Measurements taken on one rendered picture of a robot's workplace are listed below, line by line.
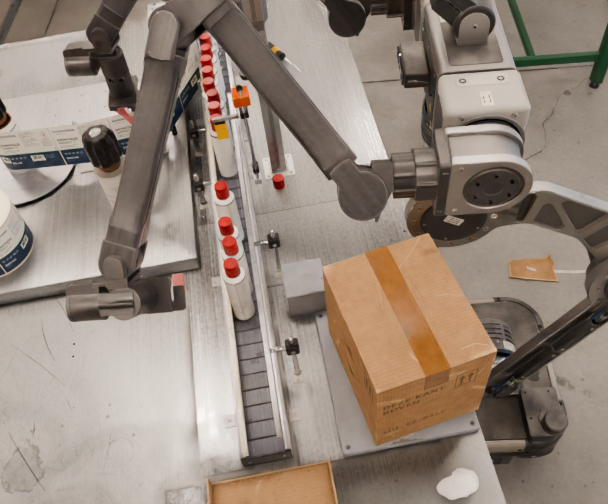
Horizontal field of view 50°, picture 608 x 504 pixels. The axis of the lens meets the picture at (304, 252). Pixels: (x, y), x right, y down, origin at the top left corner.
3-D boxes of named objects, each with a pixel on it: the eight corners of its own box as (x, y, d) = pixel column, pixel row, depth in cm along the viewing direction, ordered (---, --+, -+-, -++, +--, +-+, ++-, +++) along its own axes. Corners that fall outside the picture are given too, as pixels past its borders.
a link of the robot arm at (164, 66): (186, 16, 94) (201, 23, 104) (147, 5, 94) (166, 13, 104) (124, 289, 104) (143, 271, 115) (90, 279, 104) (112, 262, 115)
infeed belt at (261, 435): (198, 23, 238) (196, 14, 235) (220, 19, 238) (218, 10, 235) (249, 464, 139) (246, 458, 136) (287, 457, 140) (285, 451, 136)
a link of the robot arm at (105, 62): (118, 56, 138) (123, 40, 142) (86, 57, 138) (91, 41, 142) (127, 82, 144) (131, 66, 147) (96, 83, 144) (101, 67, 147)
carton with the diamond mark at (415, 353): (328, 331, 156) (321, 266, 134) (420, 300, 159) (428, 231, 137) (376, 447, 138) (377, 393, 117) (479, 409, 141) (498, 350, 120)
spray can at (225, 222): (228, 266, 166) (212, 214, 150) (248, 262, 166) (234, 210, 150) (230, 282, 163) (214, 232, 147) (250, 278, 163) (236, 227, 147)
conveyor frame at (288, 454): (195, 26, 239) (192, 15, 235) (225, 21, 239) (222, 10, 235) (243, 468, 140) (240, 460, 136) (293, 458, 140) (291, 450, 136)
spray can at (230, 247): (232, 284, 163) (216, 234, 146) (252, 280, 163) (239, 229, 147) (234, 301, 160) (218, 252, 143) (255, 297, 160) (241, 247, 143)
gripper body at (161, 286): (117, 279, 120) (102, 283, 113) (171, 275, 120) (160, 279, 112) (120, 314, 121) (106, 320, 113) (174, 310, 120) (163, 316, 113)
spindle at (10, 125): (10, 157, 196) (-38, 81, 173) (39, 152, 196) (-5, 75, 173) (6, 179, 190) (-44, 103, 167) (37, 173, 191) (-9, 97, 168)
